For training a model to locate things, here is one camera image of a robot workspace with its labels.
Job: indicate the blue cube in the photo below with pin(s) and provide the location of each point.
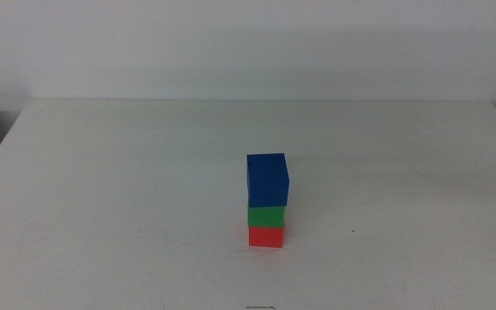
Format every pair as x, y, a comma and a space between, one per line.
268, 181

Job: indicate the green cube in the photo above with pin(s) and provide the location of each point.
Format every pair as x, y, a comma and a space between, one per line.
266, 217

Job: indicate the red cube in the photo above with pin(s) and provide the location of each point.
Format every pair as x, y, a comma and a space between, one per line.
266, 237

